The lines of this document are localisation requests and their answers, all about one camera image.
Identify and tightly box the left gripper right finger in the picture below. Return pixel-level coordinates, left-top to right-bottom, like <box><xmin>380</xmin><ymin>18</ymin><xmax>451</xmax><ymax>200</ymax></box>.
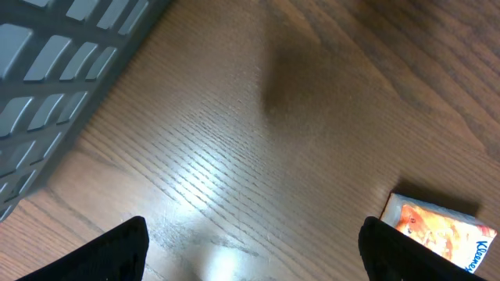
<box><xmin>358</xmin><ymin>216</ymin><xmax>484</xmax><ymax>281</ymax></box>

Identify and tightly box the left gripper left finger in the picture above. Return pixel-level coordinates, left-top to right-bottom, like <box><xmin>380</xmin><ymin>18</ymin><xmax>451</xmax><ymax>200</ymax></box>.
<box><xmin>19</xmin><ymin>216</ymin><xmax>149</xmax><ymax>281</ymax></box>

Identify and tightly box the orange tissue pack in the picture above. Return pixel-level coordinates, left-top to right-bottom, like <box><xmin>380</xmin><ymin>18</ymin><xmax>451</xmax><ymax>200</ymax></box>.
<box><xmin>380</xmin><ymin>193</ymin><xmax>497</xmax><ymax>273</ymax></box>

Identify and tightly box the grey plastic basket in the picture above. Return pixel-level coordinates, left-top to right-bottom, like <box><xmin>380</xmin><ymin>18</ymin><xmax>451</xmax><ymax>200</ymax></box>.
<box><xmin>1</xmin><ymin>0</ymin><xmax>169</xmax><ymax>218</ymax></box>

